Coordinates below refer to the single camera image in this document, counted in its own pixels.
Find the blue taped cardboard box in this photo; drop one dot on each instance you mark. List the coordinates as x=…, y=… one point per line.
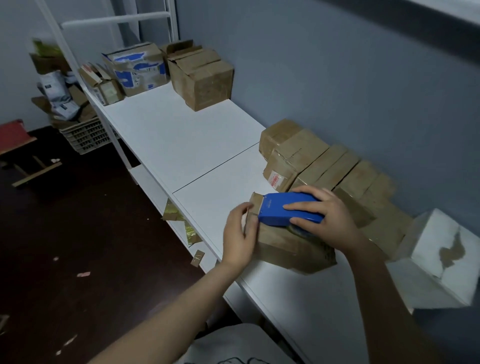
x=137, y=69

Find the pile of mailing bags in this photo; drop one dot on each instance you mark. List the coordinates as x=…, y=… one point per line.
x=60, y=90

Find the pink paper scrap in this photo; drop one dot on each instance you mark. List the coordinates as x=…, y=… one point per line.
x=83, y=274

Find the flat brown tape scrap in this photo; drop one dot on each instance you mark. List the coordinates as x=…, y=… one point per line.
x=197, y=258

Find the small brown cardboard parcel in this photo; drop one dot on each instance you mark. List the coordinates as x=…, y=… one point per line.
x=285, y=247

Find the beige plastic crate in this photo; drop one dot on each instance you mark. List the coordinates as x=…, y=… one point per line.
x=88, y=135

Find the small labelled cardboard box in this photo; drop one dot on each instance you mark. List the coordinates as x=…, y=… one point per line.
x=107, y=88

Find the white metal shelf rack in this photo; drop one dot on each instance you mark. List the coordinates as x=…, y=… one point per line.
x=168, y=131

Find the crumpled brown tape scrap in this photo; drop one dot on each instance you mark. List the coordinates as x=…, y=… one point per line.
x=193, y=234
x=171, y=212

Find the open brown cardboard box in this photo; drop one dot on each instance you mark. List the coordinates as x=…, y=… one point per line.
x=204, y=80

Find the person's left forearm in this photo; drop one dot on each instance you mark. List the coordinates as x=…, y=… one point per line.
x=176, y=318

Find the white torn cardboard box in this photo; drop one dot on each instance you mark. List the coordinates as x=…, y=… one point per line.
x=431, y=258

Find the person's white shirt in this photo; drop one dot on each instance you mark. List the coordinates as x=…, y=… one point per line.
x=232, y=347

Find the row of brown cardboard boxes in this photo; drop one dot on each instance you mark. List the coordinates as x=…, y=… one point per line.
x=318, y=161

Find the person's left thumb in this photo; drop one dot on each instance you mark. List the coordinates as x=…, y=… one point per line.
x=243, y=208

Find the person's right hand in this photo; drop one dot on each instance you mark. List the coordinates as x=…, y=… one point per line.
x=335, y=221

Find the blue tape dispenser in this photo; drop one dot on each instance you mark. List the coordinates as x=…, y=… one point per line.
x=273, y=208

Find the person's right forearm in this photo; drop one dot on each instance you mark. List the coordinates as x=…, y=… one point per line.
x=390, y=307

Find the person's left hand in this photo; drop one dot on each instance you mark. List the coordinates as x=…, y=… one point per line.
x=237, y=240

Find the red wooden stool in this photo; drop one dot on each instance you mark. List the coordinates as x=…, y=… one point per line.
x=15, y=137

